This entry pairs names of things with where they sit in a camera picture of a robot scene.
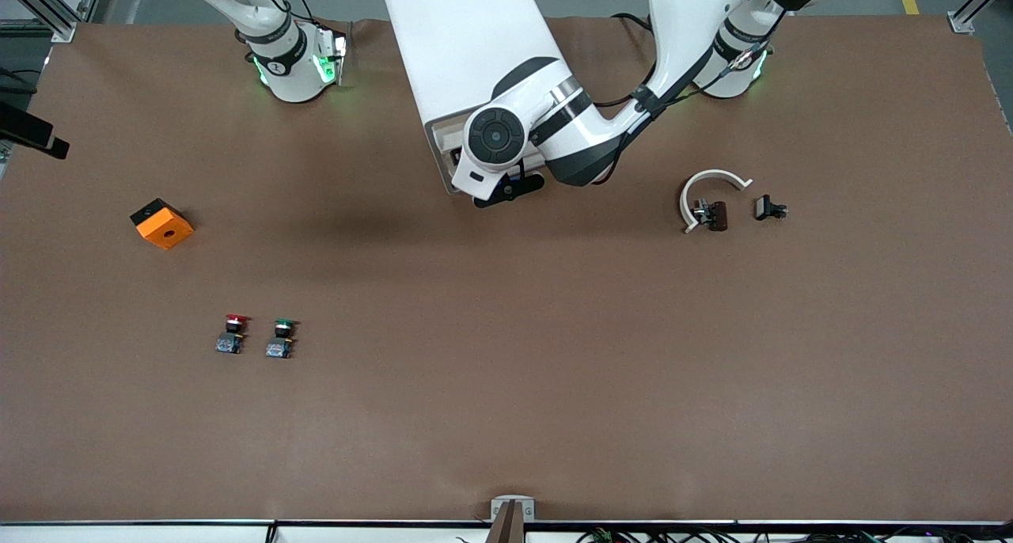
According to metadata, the orange box with hole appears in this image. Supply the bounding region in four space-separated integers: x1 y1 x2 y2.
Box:
130 198 195 251

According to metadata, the brown table mat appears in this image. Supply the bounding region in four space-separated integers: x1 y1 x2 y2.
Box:
0 14 1013 524

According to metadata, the small brown component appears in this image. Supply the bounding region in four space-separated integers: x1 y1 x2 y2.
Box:
694 199 730 233

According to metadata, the brown beam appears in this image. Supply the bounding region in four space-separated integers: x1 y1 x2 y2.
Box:
484 501 526 543

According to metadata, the aluminium frame profile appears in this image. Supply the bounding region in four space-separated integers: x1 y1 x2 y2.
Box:
948 0 1013 35
0 0 108 44

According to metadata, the black right base cable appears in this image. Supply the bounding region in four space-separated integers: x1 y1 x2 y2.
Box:
269 0 354 34

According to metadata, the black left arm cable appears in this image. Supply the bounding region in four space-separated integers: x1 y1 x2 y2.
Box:
592 43 774 116

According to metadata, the white curved plastic ring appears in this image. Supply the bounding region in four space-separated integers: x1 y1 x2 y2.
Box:
680 169 753 235

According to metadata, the green push button switch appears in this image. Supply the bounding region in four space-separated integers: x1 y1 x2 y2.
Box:
265 318 299 360

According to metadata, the red push button switch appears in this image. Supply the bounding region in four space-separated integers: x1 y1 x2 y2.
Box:
215 313 252 355

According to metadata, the grey metal bracket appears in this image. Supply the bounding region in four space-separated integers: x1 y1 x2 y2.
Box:
491 496 536 522

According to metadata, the white table edge rail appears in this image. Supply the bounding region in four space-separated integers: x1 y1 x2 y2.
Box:
0 519 1013 543

